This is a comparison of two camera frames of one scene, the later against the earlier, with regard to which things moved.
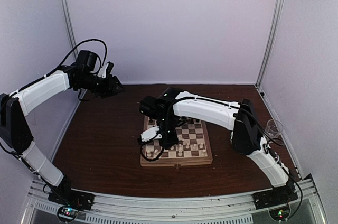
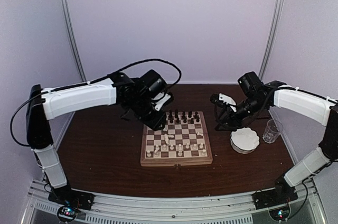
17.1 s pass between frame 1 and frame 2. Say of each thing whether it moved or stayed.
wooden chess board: stayed
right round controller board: stayed
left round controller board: stayed
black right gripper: moved
